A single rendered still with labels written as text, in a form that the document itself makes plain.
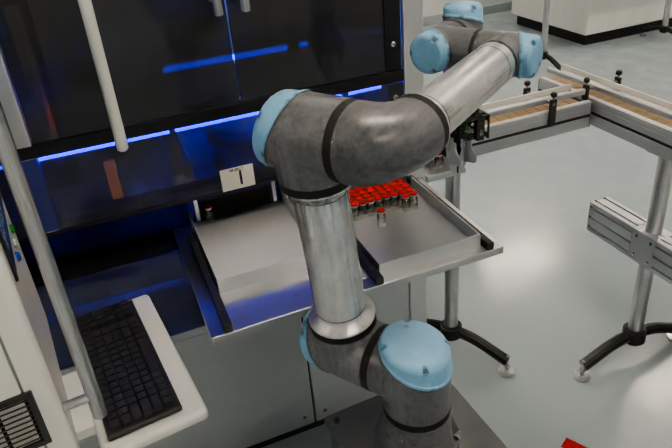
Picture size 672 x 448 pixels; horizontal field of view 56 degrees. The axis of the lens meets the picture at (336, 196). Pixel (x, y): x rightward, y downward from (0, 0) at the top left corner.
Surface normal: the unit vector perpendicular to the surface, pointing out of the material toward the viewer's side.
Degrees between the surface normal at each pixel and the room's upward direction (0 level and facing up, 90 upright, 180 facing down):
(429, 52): 90
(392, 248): 0
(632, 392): 0
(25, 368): 90
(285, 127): 61
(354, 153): 78
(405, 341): 7
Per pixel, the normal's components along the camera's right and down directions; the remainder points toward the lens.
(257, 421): 0.38, 0.42
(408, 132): 0.37, -0.07
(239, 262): -0.07, -0.88
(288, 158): -0.55, 0.53
